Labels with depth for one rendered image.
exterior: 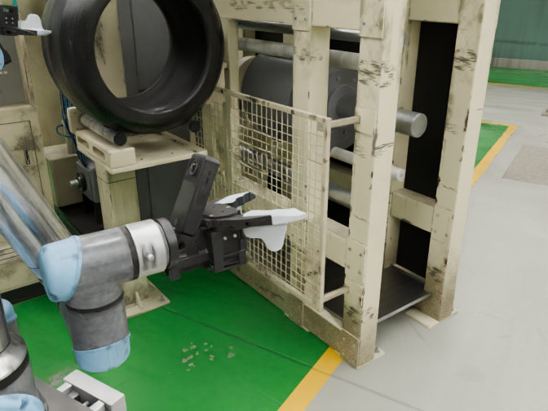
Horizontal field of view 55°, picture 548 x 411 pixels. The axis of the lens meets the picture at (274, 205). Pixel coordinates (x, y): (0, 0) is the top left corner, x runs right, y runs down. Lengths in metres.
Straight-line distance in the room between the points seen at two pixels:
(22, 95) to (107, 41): 0.52
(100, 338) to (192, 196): 0.22
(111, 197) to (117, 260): 1.60
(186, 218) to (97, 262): 0.13
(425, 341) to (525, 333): 0.45
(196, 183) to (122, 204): 1.59
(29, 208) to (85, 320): 0.17
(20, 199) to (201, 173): 0.24
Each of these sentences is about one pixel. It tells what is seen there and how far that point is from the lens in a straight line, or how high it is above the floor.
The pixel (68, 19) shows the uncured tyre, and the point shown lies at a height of 1.28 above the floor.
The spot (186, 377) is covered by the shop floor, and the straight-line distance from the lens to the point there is 2.12.
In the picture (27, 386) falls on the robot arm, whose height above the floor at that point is 0.92.
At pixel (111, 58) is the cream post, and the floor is 1.11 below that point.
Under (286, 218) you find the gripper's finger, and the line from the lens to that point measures 0.74.
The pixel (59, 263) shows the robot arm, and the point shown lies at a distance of 0.69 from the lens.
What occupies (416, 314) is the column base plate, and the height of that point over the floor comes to 0.01.
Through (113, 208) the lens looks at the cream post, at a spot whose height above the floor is 0.51.
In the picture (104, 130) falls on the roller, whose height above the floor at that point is 0.91.
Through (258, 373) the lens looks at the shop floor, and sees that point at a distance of 2.11.
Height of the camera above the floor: 1.38
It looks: 23 degrees down
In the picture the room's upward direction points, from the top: straight up
